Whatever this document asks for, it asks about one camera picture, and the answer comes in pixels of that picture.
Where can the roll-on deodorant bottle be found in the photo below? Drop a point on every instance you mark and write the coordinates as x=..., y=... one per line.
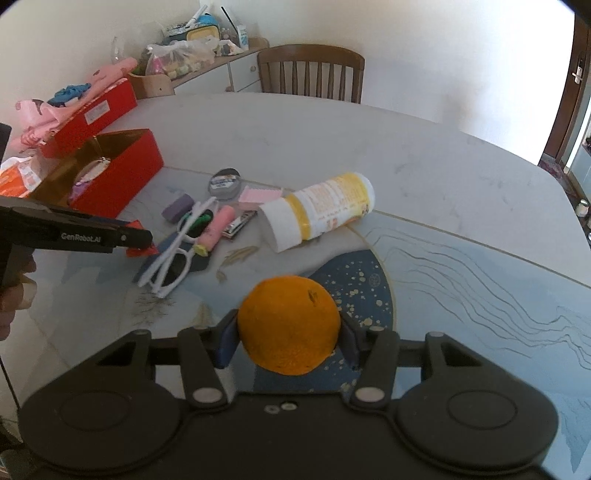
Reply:
x=225, y=182

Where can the person's left hand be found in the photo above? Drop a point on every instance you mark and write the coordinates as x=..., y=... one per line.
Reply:
x=10, y=314

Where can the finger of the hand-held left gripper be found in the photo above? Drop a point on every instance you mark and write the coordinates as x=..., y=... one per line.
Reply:
x=135, y=236

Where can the orange fruit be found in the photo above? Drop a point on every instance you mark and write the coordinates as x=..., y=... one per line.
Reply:
x=288, y=325

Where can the white sunglasses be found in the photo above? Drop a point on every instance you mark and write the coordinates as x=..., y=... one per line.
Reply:
x=171, y=258

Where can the brown door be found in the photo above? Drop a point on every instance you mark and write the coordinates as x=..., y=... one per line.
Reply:
x=565, y=92

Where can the orange and white packet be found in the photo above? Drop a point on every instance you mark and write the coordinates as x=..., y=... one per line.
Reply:
x=18, y=177

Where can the wooden sideboard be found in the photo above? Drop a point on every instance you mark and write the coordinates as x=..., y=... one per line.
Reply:
x=240, y=69

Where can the yellow and teal container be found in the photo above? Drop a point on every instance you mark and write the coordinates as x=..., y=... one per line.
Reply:
x=203, y=30

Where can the wooden chair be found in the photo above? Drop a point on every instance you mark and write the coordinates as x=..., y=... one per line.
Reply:
x=311, y=69

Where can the pink eraser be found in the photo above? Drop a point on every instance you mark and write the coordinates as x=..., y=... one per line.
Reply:
x=259, y=194

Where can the round mirror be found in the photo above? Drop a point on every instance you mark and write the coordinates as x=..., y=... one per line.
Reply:
x=90, y=171

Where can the purple eraser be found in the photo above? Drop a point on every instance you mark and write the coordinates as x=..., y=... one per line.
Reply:
x=178, y=207

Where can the red orange wrapper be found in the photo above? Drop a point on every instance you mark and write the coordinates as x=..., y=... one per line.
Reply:
x=138, y=251

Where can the yellow and white bottle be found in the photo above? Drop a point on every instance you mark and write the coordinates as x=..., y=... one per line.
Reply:
x=323, y=205

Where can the clear plastic bag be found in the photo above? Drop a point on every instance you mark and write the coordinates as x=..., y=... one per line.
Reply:
x=178, y=57

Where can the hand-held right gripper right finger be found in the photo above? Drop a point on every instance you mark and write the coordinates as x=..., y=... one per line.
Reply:
x=349, y=344

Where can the red metal box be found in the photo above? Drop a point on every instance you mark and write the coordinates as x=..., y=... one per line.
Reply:
x=131, y=170

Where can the clear glass jar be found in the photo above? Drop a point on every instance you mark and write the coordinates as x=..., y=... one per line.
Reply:
x=118, y=50

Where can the blue cloth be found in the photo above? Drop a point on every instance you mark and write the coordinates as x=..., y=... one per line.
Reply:
x=69, y=93

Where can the pink tube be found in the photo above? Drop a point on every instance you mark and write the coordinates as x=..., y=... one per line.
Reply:
x=216, y=228

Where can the pink printed bag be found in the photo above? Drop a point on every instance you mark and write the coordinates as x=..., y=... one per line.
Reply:
x=41, y=115

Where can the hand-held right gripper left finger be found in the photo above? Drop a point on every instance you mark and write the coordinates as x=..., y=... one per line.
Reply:
x=227, y=344

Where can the printed table mat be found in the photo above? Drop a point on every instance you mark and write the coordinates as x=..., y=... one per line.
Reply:
x=461, y=300

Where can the white carton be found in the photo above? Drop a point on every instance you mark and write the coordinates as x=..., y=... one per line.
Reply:
x=243, y=38

